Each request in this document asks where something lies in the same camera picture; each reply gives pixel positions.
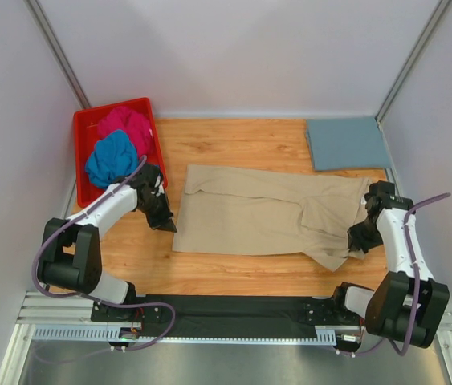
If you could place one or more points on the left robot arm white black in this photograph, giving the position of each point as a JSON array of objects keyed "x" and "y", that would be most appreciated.
[{"x": 69, "y": 261}]

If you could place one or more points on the crumpled magenta t shirt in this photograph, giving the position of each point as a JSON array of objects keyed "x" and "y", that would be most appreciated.
[{"x": 136, "y": 126}]

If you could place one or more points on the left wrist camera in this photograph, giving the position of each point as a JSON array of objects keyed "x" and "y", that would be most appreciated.
[{"x": 151, "y": 178}]

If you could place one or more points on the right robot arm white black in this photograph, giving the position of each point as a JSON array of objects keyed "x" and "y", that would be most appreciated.
[{"x": 408, "y": 305}]

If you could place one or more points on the folded grey-blue t shirt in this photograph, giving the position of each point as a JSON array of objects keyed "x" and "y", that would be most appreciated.
[{"x": 346, "y": 143}]

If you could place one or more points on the red plastic bin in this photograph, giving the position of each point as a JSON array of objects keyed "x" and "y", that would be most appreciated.
[{"x": 85, "y": 123}]

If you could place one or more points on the white slotted cable duct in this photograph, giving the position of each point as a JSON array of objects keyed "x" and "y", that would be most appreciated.
[{"x": 119, "y": 334}]

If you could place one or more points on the beige t shirt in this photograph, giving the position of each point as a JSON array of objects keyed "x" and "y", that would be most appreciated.
[{"x": 240, "y": 211}]

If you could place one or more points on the aluminium frame rail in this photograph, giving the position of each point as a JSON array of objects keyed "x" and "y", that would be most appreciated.
[{"x": 357, "y": 357}]

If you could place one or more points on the right corner aluminium post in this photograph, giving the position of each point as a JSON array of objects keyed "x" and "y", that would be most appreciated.
[{"x": 438, "y": 14}]

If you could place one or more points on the left corner aluminium post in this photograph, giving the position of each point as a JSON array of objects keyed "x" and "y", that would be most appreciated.
[{"x": 47, "y": 31}]

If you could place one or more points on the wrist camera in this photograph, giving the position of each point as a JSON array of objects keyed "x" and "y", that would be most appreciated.
[
  {"x": 151, "y": 178},
  {"x": 382, "y": 195}
]

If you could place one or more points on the crumpled blue t shirt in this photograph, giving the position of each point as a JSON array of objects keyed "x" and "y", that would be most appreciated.
[{"x": 114, "y": 156}]

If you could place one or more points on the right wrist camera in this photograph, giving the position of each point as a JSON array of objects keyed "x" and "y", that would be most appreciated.
[{"x": 382, "y": 195}]

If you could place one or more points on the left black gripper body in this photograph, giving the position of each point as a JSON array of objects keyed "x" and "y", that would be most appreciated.
[{"x": 160, "y": 212}]

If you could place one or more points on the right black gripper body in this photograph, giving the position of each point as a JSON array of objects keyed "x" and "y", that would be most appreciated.
[{"x": 359, "y": 237}]

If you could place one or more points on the corner aluminium post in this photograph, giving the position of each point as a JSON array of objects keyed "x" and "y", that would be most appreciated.
[
  {"x": 47, "y": 31},
  {"x": 438, "y": 14}
]

